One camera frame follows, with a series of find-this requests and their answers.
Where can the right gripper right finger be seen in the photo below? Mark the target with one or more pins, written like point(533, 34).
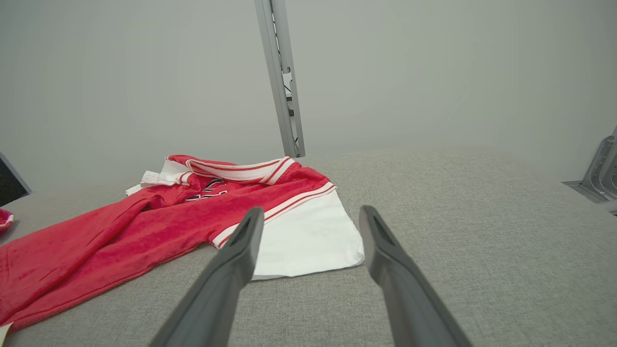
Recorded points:
point(409, 299)

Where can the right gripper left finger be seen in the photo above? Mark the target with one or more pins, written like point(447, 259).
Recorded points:
point(217, 289)

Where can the red white striped jersey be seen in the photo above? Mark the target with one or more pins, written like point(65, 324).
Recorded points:
point(120, 241)

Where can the grey metal partition post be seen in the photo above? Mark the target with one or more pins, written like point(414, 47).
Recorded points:
point(279, 72)

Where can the grey metal bracket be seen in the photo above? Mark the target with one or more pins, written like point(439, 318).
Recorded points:
point(597, 173)

